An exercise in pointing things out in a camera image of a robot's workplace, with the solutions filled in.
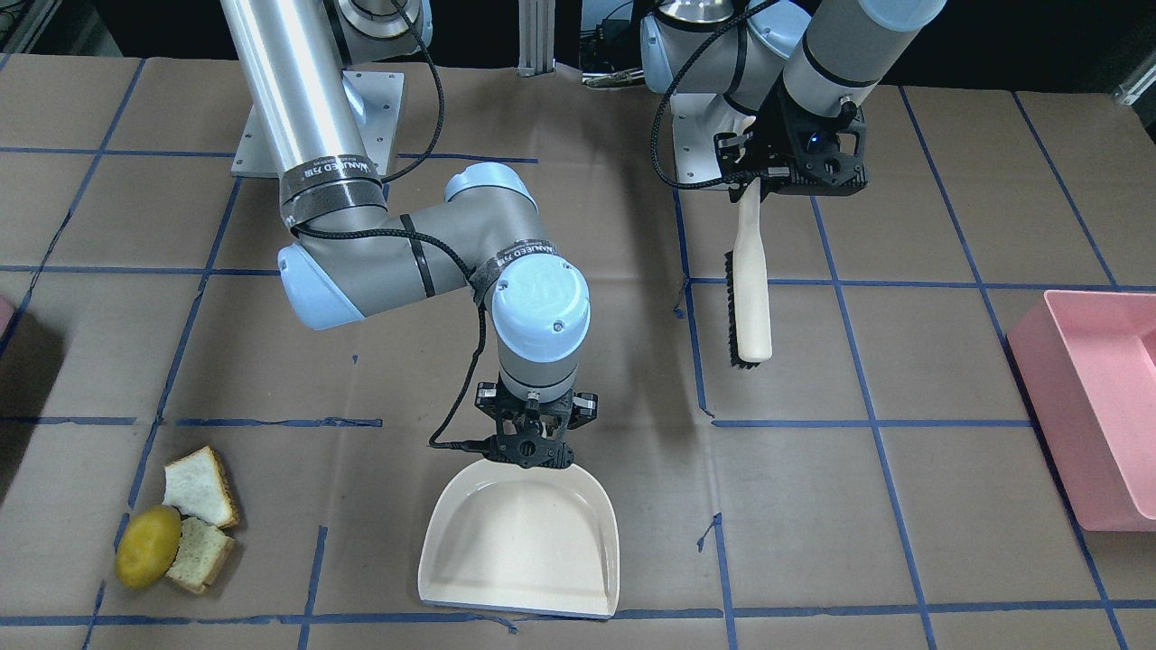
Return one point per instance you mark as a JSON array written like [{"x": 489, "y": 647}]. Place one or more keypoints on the pink plastic bin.
[{"x": 1086, "y": 359}]

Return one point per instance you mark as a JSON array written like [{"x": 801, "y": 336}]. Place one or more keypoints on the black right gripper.
[{"x": 489, "y": 398}]

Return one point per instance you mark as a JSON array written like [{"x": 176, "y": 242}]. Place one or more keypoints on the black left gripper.
[{"x": 777, "y": 129}]

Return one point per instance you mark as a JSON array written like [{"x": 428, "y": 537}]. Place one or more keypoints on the cream brush with black bristles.
[{"x": 748, "y": 298}]

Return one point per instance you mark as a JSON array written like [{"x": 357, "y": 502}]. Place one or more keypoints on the yellow lemon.
[{"x": 148, "y": 546}]

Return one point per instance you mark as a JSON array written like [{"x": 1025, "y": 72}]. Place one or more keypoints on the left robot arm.
[{"x": 767, "y": 91}]

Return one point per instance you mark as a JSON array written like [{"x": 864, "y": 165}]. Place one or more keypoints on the cream plastic dustpan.
[{"x": 537, "y": 541}]

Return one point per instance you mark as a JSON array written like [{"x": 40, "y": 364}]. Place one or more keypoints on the aluminium frame post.
[{"x": 535, "y": 38}]

